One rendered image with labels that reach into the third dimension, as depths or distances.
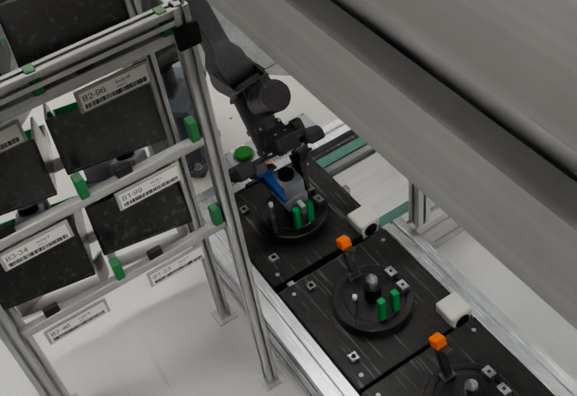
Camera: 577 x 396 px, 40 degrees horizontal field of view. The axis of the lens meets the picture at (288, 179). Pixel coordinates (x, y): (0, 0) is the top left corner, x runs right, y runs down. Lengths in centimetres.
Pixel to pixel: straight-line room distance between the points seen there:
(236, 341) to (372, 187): 42
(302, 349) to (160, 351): 30
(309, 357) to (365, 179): 45
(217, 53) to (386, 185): 48
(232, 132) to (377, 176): 41
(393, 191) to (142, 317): 56
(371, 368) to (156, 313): 47
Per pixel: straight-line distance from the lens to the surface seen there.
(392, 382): 133
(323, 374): 136
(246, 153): 168
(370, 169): 169
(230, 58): 142
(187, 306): 159
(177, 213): 112
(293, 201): 146
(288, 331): 141
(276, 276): 146
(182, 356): 153
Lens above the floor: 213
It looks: 46 degrees down
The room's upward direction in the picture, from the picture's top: 9 degrees counter-clockwise
